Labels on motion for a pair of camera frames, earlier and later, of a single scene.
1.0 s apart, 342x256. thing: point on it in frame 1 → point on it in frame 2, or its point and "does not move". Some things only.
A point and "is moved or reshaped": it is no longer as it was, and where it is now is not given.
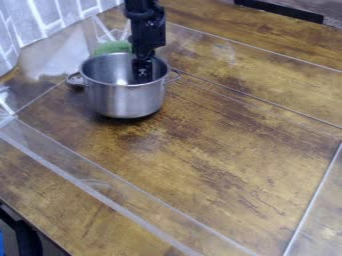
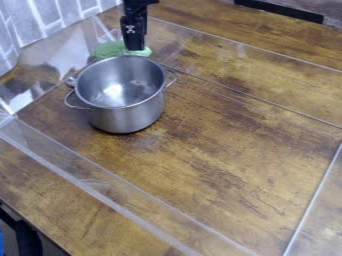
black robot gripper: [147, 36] → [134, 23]
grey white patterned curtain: [31, 19] does not move
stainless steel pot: [106, 76] is moved or reshaped
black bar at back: [266, 7] does not move
